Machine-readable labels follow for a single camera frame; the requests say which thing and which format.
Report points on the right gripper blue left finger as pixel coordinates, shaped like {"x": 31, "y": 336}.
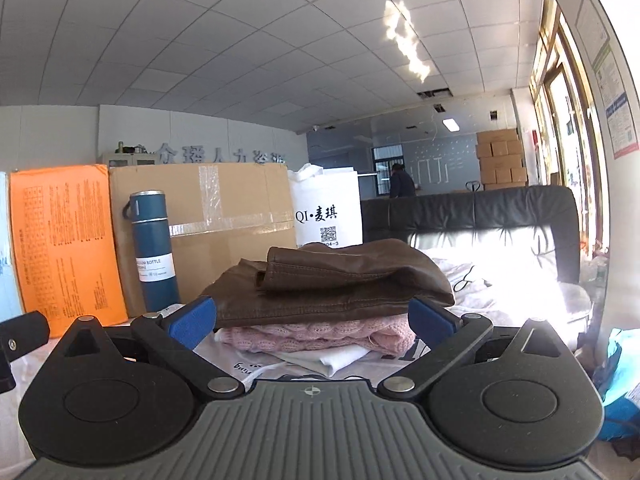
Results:
{"x": 190, "y": 323}

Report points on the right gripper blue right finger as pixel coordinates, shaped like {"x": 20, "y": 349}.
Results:
{"x": 432, "y": 324}

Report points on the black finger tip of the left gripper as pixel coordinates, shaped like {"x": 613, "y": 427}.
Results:
{"x": 23, "y": 334}

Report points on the brown leather jacket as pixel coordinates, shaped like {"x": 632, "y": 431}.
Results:
{"x": 320, "y": 284}

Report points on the person in dark clothes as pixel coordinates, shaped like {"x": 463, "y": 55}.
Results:
{"x": 401, "y": 183}

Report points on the pink knitted sweater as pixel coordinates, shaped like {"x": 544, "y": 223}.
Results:
{"x": 390, "y": 335}

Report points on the white folded shirt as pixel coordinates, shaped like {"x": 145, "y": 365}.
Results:
{"x": 337, "y": 363}

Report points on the orange cardboard box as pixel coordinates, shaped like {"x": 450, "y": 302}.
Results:
{"x": 63, "y": 245}

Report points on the brown cardboard box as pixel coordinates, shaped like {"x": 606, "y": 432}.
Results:
{"x": 218, "y": 214}

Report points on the patterned bed sheet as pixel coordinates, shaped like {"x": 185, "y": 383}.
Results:
{"x": 130, "y": 402}

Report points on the dark blue thermos bottle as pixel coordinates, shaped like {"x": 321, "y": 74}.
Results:
{"x": 147, "y": 212}

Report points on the black leather sofa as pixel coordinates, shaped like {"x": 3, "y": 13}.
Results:
{"x": 541, "y": 218}

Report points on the white shopping bag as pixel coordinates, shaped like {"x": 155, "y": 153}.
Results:
{"x": 326, "y": 206}

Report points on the glass door cabinet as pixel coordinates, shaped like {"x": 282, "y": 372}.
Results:
{"x": 112, "y": 160}

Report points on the stacked cardboard boxes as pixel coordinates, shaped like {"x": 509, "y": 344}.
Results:
{"x": 500, "y": 154}

